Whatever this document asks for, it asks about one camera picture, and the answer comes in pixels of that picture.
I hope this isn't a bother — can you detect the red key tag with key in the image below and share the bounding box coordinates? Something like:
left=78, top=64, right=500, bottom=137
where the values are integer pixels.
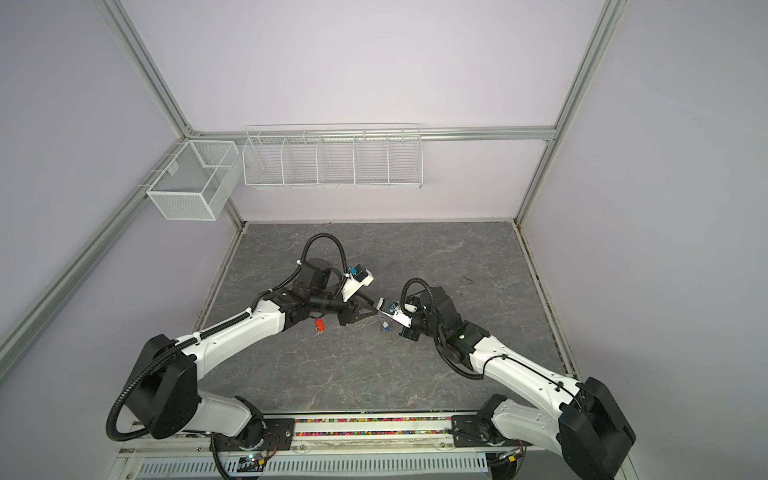
left=307, top=318, right=326, bottom=339

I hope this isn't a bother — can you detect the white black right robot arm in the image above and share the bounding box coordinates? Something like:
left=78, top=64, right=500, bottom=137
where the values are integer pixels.
left=375, top=287, right=636, bottom=479

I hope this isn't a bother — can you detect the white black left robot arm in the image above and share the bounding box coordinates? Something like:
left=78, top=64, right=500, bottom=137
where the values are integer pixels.
left=106, top=258, right=374, bottom=449

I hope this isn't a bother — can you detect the small white mesh basket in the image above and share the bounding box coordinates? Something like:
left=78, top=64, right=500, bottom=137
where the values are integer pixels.
left=147, top=140, right=243, bottom=221

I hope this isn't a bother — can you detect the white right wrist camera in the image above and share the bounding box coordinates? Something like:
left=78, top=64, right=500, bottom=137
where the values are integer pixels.
left=376, top=298, right=417, bottom=320

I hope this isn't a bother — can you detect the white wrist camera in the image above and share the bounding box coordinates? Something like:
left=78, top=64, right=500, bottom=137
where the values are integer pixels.
left=341, top=264, right=374, bottom=302
left=376, top=298, right=417, bottom=320

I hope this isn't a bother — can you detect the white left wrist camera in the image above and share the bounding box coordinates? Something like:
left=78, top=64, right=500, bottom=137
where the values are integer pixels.
left=341, top=264, right=374, bottom=302

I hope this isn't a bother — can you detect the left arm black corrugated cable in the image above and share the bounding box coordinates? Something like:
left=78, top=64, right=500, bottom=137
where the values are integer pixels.
left=105, top=232, right=350, bottom=443

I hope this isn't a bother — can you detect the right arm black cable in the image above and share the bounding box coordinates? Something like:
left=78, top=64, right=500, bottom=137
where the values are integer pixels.
left=398, top=277, right=583, bottom=409

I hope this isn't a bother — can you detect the aluminium base rail with beads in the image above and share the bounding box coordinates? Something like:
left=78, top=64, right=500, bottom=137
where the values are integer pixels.
left=119, top=412, right=619, bottom=454

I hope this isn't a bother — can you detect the white vented cable duct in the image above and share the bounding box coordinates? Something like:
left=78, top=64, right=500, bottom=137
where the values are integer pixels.
left=133, top=452, right=490, bottom=479

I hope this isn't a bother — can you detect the long white wire basket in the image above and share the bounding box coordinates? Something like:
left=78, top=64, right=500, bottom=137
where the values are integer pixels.
left=241, top=123, right=424, bottom=189

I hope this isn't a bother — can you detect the aluminium frame corner post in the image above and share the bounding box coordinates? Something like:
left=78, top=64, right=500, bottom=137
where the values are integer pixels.
left=514, top=0, right=629, bottom=226

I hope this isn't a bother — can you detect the left aluminium frame post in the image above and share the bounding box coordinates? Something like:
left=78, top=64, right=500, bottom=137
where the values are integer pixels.
left=94, top=1, right=245, bottom=232

